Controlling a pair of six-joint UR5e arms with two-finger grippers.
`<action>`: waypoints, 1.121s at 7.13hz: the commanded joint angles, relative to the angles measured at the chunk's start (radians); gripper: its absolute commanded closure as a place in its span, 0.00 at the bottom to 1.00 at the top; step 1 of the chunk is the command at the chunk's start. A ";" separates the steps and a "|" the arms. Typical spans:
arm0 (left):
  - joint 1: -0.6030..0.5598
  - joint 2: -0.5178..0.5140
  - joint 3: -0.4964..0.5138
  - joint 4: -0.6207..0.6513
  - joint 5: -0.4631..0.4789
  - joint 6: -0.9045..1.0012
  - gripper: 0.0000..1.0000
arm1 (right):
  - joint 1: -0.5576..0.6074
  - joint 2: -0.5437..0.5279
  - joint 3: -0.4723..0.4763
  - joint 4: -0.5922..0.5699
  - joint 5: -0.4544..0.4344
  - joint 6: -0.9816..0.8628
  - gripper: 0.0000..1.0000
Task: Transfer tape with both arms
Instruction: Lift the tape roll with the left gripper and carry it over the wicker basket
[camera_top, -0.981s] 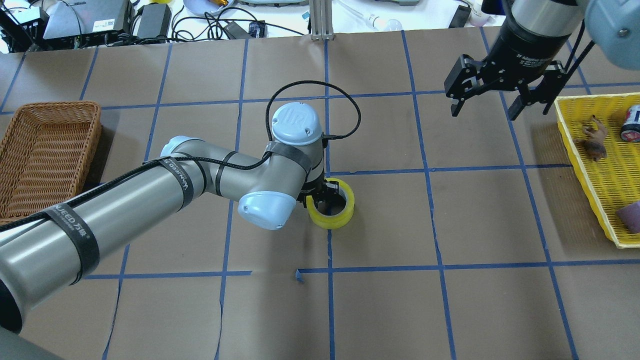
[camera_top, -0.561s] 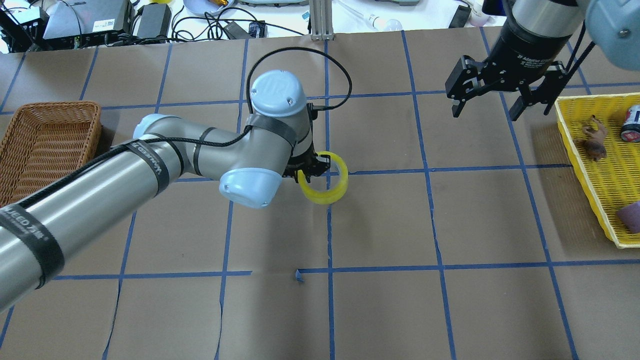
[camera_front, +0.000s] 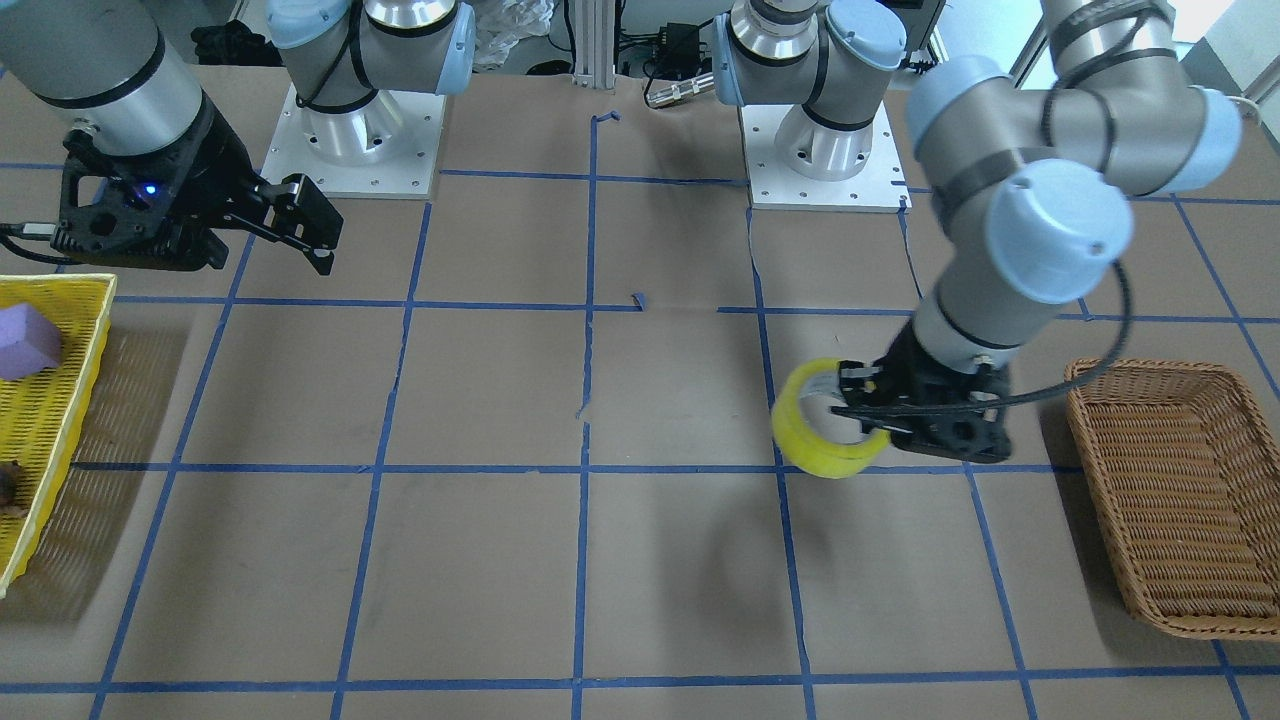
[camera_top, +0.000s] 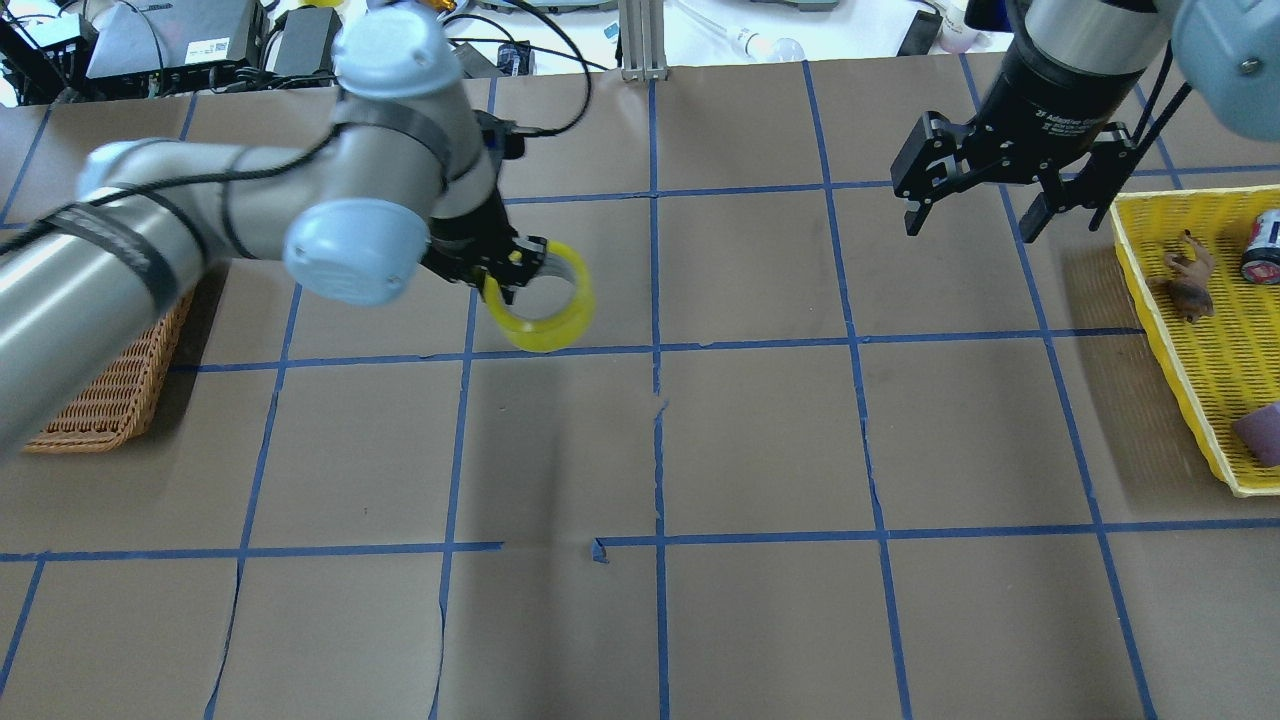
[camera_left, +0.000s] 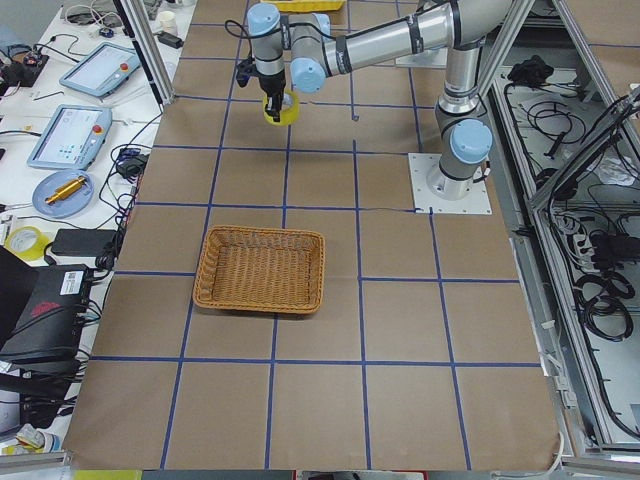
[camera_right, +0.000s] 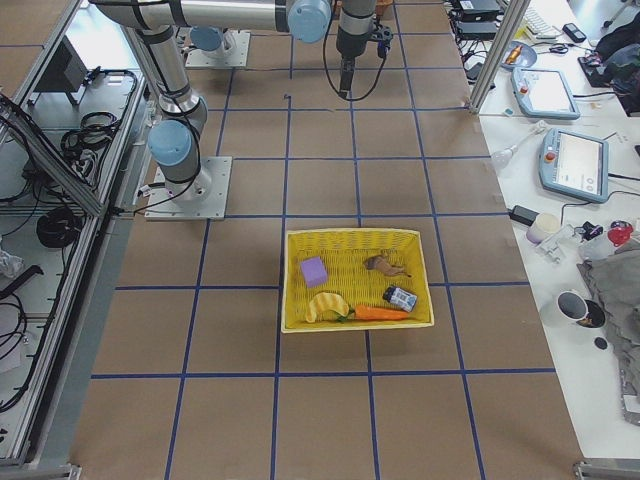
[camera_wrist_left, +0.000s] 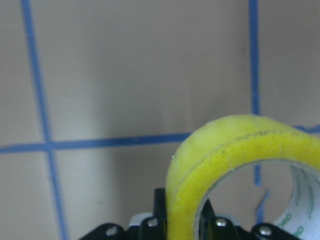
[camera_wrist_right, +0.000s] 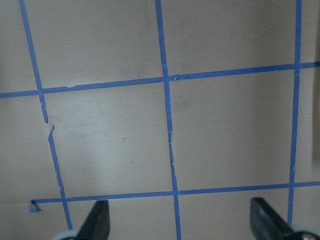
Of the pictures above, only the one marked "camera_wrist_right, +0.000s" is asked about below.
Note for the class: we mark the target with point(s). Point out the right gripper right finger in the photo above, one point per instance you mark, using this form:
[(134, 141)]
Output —
[(266, 224)]

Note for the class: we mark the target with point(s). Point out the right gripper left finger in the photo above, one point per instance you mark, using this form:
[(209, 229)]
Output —
[(97, 224)]

